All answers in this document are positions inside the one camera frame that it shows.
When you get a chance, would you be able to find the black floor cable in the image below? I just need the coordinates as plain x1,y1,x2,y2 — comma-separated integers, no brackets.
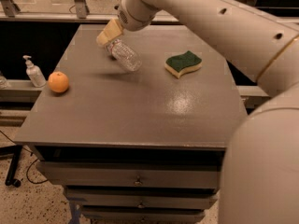
0,130,50,186

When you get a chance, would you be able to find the black chair leg with caster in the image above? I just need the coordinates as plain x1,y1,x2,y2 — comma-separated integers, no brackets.
0,146,21,188

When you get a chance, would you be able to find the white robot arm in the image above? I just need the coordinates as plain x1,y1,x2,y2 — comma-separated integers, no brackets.
96,0,299,224

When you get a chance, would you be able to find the metal railing frame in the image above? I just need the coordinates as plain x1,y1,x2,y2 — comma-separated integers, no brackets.
0,0,299,25

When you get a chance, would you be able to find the clear plastic water bottle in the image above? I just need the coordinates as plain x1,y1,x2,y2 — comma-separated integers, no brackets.
107,39,142,72

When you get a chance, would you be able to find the white pump dispenser bottle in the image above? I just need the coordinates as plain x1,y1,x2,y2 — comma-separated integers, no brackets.
22,55,46,88

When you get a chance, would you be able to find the grey drawer cabinet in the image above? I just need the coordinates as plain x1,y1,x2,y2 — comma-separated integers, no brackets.
16,25,247,224

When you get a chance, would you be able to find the green and yellow sponge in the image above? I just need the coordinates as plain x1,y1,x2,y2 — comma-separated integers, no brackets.
164,50,202,79

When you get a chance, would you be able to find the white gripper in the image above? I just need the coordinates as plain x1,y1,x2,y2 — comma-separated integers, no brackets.
96,0,160,46

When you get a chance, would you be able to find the orange fruit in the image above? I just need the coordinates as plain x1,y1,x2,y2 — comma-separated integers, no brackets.
48,72,69,93

